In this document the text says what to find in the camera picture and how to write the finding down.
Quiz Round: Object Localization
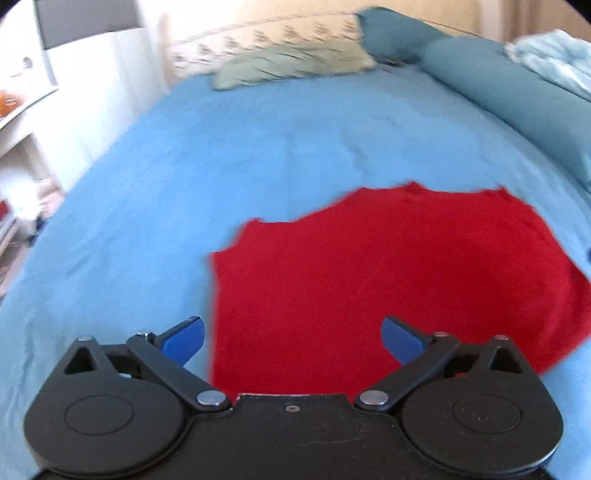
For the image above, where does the red cloth garment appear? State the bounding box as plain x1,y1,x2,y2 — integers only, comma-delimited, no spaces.
212,183,590,397

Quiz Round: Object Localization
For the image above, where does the blue bed sheet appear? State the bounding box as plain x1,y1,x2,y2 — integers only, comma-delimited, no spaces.
1,66,590,479

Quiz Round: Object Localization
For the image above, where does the orange plush on desk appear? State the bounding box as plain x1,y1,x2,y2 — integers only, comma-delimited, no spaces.
0,90,24,118

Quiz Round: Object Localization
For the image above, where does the white grey wardrobe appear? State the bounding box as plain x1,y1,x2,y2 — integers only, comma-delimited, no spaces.
33,1,167,165

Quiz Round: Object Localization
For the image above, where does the teal folded duvet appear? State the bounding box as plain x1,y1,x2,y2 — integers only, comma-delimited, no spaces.
421,37,590,189

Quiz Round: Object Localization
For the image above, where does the white shelf desk unit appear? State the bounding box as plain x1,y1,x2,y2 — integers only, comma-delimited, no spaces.
1,1,64,255

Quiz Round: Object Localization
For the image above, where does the light blue fluffy blanket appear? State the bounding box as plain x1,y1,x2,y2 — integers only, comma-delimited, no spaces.
505,29,591,101

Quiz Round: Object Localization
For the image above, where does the beige quilted headboard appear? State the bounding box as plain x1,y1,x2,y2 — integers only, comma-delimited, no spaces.
159,1,481,79

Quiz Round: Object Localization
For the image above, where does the teal pillow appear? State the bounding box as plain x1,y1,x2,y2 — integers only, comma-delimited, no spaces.
356,6,464,65

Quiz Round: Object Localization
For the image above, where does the green pillow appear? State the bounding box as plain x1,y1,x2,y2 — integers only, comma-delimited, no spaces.
212,39,377,91

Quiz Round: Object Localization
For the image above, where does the brown curtain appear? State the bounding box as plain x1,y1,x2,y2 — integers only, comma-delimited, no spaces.
502,0,591,42

